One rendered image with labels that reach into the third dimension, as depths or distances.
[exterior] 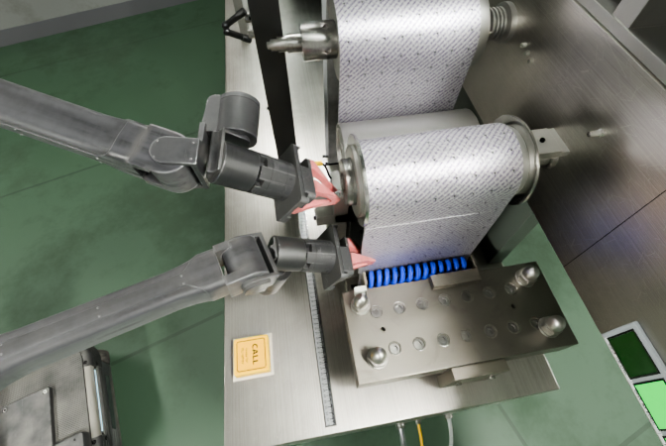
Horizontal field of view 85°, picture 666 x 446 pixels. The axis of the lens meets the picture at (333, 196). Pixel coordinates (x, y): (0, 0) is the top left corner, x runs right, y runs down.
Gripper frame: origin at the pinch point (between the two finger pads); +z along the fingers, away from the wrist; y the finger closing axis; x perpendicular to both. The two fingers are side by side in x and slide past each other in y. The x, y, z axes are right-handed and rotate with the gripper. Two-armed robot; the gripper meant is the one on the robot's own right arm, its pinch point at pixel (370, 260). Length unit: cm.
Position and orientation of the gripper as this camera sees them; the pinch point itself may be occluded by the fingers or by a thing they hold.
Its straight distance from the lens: 69.8
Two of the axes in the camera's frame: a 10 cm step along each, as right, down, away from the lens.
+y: 1.7, 8.2, -5.5
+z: 8.7, 1.4, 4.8
